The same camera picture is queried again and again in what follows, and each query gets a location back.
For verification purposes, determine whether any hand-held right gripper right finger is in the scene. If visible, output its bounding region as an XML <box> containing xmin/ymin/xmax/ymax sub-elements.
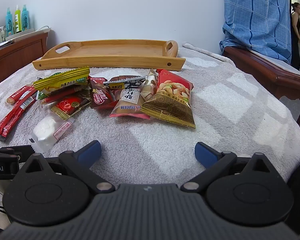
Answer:
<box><xmin>181</xmin><ymin>142</ymin><xmax>278</xmax><ymax>194</ymax></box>

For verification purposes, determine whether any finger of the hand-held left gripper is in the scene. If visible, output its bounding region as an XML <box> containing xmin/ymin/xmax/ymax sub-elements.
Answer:
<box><xmin>0</xmin><ymin>144</ymin><xmax>35</xmax><ymax>164</ymax></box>

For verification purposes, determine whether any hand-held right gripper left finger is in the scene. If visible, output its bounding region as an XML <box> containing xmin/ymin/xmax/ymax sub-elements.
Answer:
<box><xmin>22</xmin><ymin>140</ymin><xmax>116</xmax><ymax>194</ymax></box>

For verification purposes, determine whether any red biscuit packet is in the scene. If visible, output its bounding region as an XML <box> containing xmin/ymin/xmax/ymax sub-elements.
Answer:
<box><xmin>0</xmin><ymin>102</ymin><xmax>34</xmax><ymax>141</ymax></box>
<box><xmin>0</xmin><ymin>95</ymin><xmax>37</xmax><ymax>134</ymax></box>
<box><xmin>6</xmin><ymin>84</ymin><xmax>38</xmax><ymax>106</ymax></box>

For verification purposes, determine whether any clear white candy packet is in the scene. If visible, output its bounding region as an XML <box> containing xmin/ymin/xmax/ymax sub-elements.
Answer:
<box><xmin>27</xmin><ymin>112</ymin><xmax>75</xmax><ymax>153</ymax></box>

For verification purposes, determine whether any dark red chocolate packet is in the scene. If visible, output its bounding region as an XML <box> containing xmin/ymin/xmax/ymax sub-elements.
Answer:
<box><xmin>89</xmin><ymin>77</ymin><xmax>117</xmax><ymax>110</ymax></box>

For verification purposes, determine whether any pink bread packet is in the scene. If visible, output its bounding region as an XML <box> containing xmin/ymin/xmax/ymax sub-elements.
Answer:
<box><xmin>109</xmin><ymin>87</ymin><xmax>151</xmax><ymax>120</ymax></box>

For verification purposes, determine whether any red sausage stick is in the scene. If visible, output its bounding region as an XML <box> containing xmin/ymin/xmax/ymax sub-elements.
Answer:
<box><xmin>40</xmin><ymin>86</ymin><xmax>84</xmax><ymax>105</ymax></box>

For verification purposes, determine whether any yellow green snack packet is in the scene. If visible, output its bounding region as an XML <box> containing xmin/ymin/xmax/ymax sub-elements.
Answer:
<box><xmin>33</xmin><ymin>67</ymin><xmax>91</xmax><ymax>96</ymax></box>

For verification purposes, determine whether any black white snack packet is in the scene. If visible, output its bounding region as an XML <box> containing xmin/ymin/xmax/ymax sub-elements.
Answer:
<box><xmin>103</xmin><ymin>75</ymin><xmax>147</xmax><ymax>90</ymax></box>

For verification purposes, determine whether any brown white nut-print packet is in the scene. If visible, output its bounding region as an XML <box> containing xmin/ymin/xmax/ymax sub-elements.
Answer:
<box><xmin>139</xmin><ymin>69</ymin><xmax>158</xmax><ymax>103</ymax></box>

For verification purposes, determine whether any wooden tray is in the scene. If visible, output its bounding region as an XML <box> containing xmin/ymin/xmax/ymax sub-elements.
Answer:
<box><xmin>32</xmin><ymin>39</ymin><xmax>187</xmax><ymax>71</ymax></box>

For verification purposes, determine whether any brown wooden cabinet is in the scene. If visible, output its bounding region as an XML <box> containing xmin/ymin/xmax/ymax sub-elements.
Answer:
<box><xmin>0</xmin><ymin>29</ymin><xmax>52</xmax><ymax>90</ymax></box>

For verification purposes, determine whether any white paper sheet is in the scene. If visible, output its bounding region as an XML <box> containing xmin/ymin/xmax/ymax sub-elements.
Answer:
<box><xmin>0</xmin><ymin>40</ymin><xmax>13</xmax><ymax>52</ymax></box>

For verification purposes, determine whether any white bench cushion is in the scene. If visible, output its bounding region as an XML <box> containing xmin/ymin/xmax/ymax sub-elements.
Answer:
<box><xmin>249</xmin><ymin>48</ymin><xmax>300</xmax><ymax>77</ymax></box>

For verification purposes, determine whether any teal spray bottle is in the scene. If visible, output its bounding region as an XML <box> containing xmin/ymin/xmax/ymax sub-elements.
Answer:
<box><xmin>5</xmin><ymin>7</ymin><xmax>14</xmax><ymax>37</ymax></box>
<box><xmin>21</xmin><ymin>4</ymin><xmax>29</xmax><ymax>32</ymax></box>

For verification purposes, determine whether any yellow green bottle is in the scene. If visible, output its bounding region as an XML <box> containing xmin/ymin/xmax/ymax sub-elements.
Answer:
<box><xmin>14</xmin><ymin>4</ymin><xmax>22</xmax><ymax>33</ymax></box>

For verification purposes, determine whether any blue checked cloth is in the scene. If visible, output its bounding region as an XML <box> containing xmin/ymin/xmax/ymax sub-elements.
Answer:
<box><xmin>219</xmin><ymin>0</ymin><xmax>292</xmax><ymax>67</ymax></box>

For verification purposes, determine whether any white cable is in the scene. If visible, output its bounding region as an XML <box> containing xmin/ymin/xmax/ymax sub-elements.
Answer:
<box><xmin>31</xmin><ymin>25</ymin><xmax>52</xmax><ymax>32</ymax></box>

